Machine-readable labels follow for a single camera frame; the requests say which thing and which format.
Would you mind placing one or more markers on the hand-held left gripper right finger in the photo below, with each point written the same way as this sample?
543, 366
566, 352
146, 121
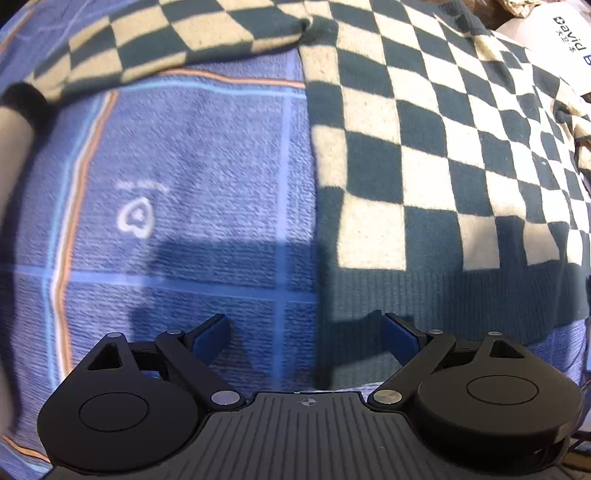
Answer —
400, 339

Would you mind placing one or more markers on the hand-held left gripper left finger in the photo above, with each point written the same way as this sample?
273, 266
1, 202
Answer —
208, 339

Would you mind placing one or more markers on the blue striped towel blanket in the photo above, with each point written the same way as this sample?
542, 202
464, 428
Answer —
184, 161

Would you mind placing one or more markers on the brown crumpled paper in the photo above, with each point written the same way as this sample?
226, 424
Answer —
517, 8

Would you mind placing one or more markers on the white printed bag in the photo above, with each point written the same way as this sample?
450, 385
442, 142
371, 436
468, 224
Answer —
547, 44

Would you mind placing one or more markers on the green cream checkered sweater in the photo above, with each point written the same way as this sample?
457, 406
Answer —
415, 138

